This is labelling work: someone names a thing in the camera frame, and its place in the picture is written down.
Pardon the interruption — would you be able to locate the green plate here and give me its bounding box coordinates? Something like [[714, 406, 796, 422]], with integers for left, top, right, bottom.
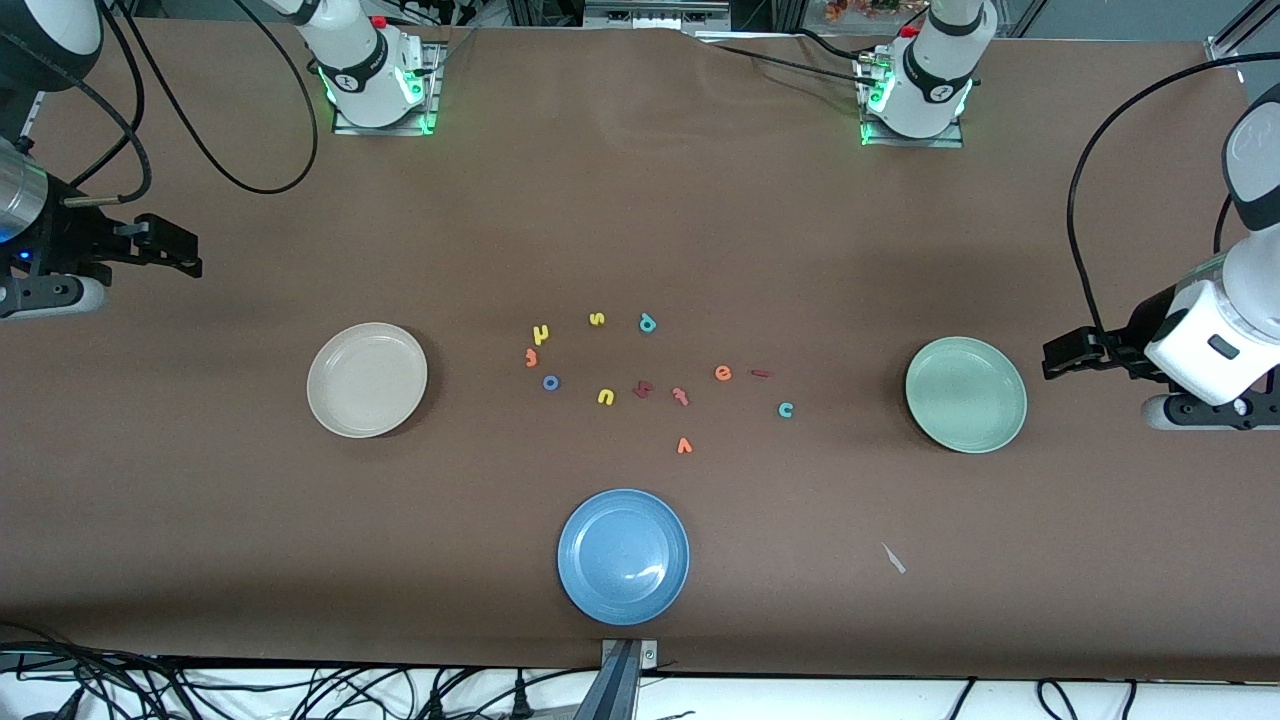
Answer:
[[904, 336, 1028, 455]]

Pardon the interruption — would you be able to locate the beige plate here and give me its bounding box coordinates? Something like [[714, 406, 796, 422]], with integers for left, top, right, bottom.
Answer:
[[306, 322, 429, 439]]

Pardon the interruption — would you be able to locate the orange leafy object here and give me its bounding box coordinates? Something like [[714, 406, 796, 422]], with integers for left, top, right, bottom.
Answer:
[[823, 0, 906, 23]]

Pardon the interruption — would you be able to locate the blue plate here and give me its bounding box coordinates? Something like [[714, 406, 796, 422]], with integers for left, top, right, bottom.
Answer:
[[556, 488, 691, 627]]

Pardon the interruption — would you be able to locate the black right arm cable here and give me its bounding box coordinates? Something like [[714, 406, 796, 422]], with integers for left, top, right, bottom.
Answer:
[[0, 0, 321, 206]]

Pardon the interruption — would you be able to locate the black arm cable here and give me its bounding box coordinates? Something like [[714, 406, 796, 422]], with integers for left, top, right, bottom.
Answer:
[[0, 0, 321, 206], [1066, 52, 1280, 346]]

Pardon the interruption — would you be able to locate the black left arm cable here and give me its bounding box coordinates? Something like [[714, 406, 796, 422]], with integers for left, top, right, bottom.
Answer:
[[1066, 52, 1280, 346]]

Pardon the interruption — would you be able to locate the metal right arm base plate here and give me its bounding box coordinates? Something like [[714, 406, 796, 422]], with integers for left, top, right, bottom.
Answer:
[[333, 40, 443, 136]]

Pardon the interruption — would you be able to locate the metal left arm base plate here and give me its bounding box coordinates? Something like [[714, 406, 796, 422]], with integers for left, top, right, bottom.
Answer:
[[858, 50, 966, 149]]

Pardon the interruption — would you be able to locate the thin black table cable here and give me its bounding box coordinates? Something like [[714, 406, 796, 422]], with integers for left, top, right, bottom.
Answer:
[[695, 38, 869, 79], [790, 26, 883, 61]]

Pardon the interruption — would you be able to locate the black cable tangle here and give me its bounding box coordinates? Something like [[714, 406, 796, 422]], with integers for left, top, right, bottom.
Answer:
[[0, 622, 601, 720]]

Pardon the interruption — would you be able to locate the metal frame rail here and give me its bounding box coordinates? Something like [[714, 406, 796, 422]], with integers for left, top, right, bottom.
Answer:
[[583, 0, 733, 33]]

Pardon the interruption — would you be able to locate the grey metal camera post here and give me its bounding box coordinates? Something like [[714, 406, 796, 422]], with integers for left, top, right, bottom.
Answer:
[[600, 640, 659, 720]]

